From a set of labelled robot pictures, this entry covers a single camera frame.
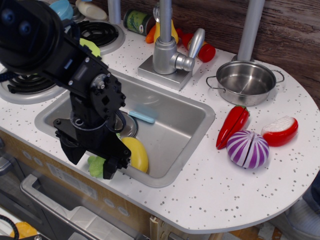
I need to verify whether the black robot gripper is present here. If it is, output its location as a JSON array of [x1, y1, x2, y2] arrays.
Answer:
[[53, 91, 131, 180]]

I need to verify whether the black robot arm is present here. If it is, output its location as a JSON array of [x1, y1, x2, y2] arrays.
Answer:
[[0, 0, 131, 180]]

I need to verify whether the steel pot with handles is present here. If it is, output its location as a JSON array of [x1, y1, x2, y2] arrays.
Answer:
[[205, 60, 285, 107]]

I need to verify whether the green labelled toy can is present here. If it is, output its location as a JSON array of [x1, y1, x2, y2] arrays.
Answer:
[[123, 9, 156, 36]]

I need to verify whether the silver stove knob back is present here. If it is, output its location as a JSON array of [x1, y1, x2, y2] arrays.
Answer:
[[71, 6, 85, 23]]

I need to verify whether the purple striped toy onion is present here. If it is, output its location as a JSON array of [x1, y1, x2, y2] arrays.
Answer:
[[226, 130, 270, 169]]

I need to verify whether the red toy chili pepper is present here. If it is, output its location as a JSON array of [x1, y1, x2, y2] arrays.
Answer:
[[216, 105, 250, 150]]

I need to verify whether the silver toy faucet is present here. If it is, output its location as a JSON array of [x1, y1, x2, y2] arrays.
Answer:
[[138, 0, 205, 91]]

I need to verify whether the yellow toy pear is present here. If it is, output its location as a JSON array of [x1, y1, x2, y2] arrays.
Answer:
[[153, 20, 179, 44]]

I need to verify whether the steel pot lid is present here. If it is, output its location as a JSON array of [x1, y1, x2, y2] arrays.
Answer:
[[115, 112, 139, 138]]

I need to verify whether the light blue toy bowl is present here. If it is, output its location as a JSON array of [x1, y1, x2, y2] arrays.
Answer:
[[49, 0, 74, 21]]

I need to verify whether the grey support pole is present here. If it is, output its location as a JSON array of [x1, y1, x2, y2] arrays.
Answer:
[[232, 0, 265, 62], [107, 0, 121, 25]]

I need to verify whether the stove burner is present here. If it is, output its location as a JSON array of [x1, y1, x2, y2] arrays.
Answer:
[[77, 20, 125, 56], [0, 74, 66, 105]]

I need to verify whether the light blue toy stick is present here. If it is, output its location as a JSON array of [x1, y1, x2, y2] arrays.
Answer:
[[128, 111, 155, 124]]

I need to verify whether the small orange toy vegetable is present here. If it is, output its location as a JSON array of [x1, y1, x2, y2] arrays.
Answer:
[[145, 25, 156, 44]]

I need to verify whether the grey support pole left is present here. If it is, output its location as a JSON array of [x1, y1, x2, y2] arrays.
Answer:
[[107, 0, 121, 25]]

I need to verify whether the light green toy plate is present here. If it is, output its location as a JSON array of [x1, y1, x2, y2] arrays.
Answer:
[[79, 38, 101, 57]]

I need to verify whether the green toy broccoli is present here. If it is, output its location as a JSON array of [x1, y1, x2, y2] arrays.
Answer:
[[87, 155, 105, 178]]

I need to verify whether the red toy ketchup bottle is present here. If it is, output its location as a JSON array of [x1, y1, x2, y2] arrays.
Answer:
[[176, 28, 216, 63]]

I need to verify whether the yellow toy banana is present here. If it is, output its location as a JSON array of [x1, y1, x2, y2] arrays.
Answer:
[[121, 137, 149, 173]]

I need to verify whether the front left stove burner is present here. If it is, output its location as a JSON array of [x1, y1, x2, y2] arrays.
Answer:
[[0, 74, 66, 105]]

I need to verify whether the back right stove burner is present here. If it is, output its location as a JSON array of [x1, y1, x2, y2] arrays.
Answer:
[[77, 20, 125, 56]]

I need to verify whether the grey oven door handle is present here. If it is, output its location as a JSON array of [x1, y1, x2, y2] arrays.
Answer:
[[20, 174, 146, 240]]

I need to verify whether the grey toy sink basin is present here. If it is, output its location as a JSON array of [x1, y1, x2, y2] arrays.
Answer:
[[34, 67, 216, 189]]

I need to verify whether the grey support pole right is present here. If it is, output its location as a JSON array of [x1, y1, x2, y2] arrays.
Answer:
[[232, 0, 265, 62]]

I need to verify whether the yellow object bottom left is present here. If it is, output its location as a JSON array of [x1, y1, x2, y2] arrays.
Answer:
[[15, 222, 38, 240]]

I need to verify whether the red white toy wedge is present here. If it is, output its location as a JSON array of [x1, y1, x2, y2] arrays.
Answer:
[[261, 116, 299, 147]]

